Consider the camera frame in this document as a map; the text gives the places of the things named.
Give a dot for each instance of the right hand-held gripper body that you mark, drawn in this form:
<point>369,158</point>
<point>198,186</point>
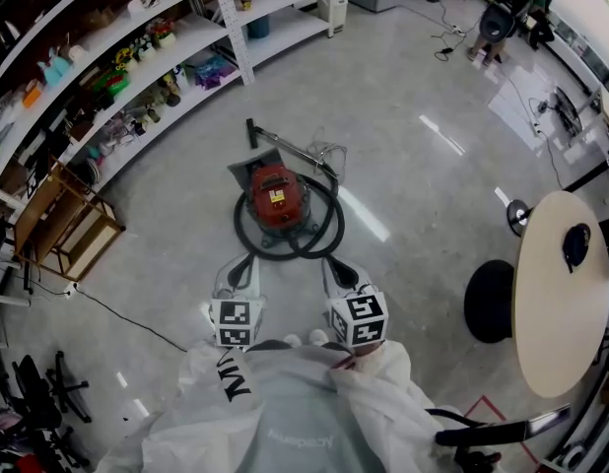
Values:
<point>358,320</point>

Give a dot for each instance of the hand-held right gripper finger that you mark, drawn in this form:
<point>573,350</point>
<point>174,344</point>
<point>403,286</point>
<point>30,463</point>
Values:
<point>330,284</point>
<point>356,281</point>

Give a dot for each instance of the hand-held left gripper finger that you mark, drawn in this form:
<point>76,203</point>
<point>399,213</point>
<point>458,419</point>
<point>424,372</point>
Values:
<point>225,276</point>
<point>257,284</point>

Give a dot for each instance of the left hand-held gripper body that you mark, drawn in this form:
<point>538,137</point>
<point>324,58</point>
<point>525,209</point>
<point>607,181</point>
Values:
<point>238,316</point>

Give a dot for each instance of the red vacuum cleaner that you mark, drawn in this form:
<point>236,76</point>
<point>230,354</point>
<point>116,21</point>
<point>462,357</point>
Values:
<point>275,210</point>

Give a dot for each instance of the person's right forearm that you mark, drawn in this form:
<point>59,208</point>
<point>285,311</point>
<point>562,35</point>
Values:
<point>383,377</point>

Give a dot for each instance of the person's left forearm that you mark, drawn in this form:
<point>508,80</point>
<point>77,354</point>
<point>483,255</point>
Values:
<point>211,372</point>

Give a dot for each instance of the metal vacuum wand with nozzle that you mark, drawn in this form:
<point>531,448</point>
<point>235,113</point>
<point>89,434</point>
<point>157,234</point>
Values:
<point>294,149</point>

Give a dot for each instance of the person's right shoe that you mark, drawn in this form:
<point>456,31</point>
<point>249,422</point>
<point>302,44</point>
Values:
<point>318,337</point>

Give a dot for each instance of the person's shoe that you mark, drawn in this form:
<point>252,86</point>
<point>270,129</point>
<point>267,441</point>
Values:
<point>292,340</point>
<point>318,337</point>

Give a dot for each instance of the person's legs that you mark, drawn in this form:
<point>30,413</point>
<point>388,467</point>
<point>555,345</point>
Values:
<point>270,346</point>

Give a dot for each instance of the person's left shoe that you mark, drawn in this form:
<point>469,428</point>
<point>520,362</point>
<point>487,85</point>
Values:
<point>292,340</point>

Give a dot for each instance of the person's torso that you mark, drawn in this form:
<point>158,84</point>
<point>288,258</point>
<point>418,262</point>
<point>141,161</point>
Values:
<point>294,426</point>

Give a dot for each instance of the white power strip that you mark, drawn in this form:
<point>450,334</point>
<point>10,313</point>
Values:
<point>71,289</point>

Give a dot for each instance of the black office chair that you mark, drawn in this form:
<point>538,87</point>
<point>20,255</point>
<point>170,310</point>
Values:
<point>482,434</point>

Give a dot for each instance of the black floor stand round base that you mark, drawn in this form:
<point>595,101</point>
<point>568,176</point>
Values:
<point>517,215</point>

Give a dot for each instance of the brown figurine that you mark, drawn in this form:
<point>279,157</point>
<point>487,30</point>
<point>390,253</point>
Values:
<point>170,90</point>

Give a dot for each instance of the round beige table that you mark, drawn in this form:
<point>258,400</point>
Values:
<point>556,313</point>

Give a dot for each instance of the small wooden rack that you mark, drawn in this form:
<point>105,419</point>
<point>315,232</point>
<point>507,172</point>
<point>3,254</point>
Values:
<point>38,205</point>

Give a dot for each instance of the white spray bottle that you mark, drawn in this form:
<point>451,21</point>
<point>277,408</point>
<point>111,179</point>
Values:
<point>181,78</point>

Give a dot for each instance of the purple bag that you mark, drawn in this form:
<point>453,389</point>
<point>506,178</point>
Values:
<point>213,72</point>

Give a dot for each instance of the black chair base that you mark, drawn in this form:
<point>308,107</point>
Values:
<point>33,387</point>

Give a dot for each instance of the black cap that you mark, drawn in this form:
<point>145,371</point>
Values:
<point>575,244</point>

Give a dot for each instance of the sunflower pot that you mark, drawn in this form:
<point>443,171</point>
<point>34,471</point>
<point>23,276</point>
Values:
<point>124,59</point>

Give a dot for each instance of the white flower pot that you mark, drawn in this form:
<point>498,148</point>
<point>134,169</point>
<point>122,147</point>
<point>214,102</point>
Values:
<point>147,48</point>

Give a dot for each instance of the teal bucket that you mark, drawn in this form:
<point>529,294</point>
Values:
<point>258,26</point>

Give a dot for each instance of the white metal shelving unit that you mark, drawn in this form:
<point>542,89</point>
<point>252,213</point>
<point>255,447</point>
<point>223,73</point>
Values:
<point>290,27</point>

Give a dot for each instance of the orange box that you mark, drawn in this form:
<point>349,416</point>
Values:
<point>32,96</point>

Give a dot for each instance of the teal figure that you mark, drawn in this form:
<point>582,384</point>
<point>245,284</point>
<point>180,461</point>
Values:
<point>55,69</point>

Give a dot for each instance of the white trash bin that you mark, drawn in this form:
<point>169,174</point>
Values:
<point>334,13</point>

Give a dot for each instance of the black folded floor tripod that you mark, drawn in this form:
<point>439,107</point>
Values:
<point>565,111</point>

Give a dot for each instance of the white cup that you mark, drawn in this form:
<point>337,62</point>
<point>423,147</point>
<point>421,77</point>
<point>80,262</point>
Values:
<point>135,8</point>

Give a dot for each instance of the grey round carried device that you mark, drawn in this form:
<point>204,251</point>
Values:
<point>496,25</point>

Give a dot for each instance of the large window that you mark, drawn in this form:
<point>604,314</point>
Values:
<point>580,18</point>

